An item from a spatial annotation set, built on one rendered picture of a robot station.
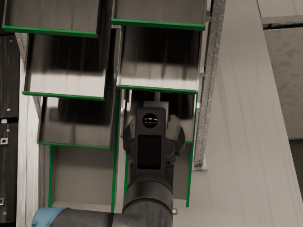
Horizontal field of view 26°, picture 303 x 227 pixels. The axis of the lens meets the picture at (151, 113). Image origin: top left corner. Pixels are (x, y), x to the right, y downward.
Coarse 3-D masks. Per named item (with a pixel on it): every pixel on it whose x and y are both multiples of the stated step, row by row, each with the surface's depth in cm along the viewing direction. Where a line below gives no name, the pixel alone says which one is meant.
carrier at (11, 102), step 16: (0, 48) 159; (16, 48) 159; (0, 64) 156; (16, 64) 156; (0, 80) 153; (16, 80) 153; (0, 96) 151; (16, 96) 151; (0, 112) 149; (16, 112) 149
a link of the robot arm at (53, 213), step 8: (48, 208) 91; (56, 208) 91; (64, 208) 91; (40, 216) 89; (48, 216) 89; (56, 216) 89; (64, 216) 89; (72, 216) 89; (80, 216) 90; (88, 216) 90; (96, 216) 90; (104, 216) 90; (112, 216) 90; (32, 224) 89; (40, 224) 88; (48, 224) 88; (56, 224) 88; (64, 224) 88; (72, 224) 88; (80, 224) 88; (88, 224) 89; (96, 224) 89; (104, 224) 89
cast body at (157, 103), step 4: (156, 92) 118; (156, 96) 118; (156, 100) 118; (144, 104) 114; (148, 104) 114; (152, 104) 114; (156, 104) 114; (160, 104) 114; (164, 104) 114; (168, 104) 114; (168, 108) 114; (168, 112) 115; (168, 116) 117; (168, 120) 119
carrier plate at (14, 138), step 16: (0, 128) 146; (16, 128) 146; (16, 144) 144; (0, 160) 142; (16, 160) 142; (0, 176) 140; (16, 176) 141; (0, 192) 138; (16, 192) 139; (0, 208) 136; (16, 208) 138; (0, 224) 135
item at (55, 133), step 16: (112, 32) 121; (112, 48) 121; (112, 64) 114; (112, 80) 116; (112, 96) 117; (48, 112) 120; (64, 112) 120; (80, 112) 120; (96, 112) 119; (112, 112) 118; (48, 128) 119; (64, 128) 119; (80, 128) 119; (96, 128) 119; (48, 144) 117; (64, 144) 117; (80, 144) 119; (96, 144) 119
